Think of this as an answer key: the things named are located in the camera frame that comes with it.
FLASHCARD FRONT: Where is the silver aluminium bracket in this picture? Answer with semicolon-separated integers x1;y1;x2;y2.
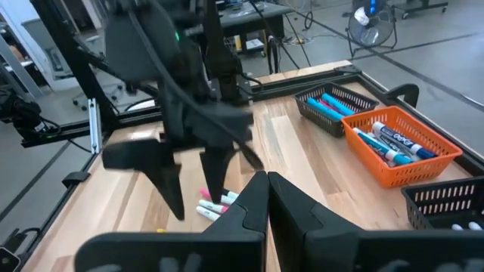
87;97;104;155

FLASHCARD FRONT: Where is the thin black-capped marker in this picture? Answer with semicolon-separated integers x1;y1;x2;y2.
220;190;240;206

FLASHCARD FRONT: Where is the black desk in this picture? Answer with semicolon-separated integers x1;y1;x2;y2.
185;2;296;75

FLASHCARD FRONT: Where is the black computer tower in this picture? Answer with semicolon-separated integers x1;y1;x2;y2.
362;0;381;16

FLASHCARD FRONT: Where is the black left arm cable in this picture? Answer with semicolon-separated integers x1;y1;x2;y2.
128;11;265;171

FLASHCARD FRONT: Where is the grey office chair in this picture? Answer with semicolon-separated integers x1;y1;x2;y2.
70;81;128;113

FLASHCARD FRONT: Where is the black cabled equipment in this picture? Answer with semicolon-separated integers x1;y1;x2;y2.
0;85;79;149

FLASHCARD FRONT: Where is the pink highlighter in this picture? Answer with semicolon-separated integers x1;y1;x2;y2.
319;100;341;114

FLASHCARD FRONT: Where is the black metal post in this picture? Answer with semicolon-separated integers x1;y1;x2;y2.
29;0;122;133

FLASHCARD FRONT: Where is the black frame clamp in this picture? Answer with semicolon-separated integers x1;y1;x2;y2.
61;170;92;189
0;226;42;272

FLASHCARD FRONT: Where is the black floor fan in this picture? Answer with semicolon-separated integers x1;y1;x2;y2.
346;0;399;58

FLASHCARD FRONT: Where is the black flat bracket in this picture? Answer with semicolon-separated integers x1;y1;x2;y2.
333;64;365;76

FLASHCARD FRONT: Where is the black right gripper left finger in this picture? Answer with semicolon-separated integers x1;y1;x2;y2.
203;170;271;272

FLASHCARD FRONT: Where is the black clamp loop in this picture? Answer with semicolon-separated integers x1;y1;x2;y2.
384;83;420;110

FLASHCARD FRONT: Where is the orange plastic basket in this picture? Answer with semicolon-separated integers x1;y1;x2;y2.
340;105;464;189

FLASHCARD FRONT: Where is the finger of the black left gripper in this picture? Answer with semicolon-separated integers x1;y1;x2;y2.
198;145;237;206
101;137;187;222

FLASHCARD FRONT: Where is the chunky blue Expo marker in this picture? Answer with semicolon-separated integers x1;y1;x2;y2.
371;121;439;160

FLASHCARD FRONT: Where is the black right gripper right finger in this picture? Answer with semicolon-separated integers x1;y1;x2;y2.
267;171;364;272

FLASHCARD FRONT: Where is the black plastic basket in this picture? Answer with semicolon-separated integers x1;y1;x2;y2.
400;175;484;231
293;82;380;139

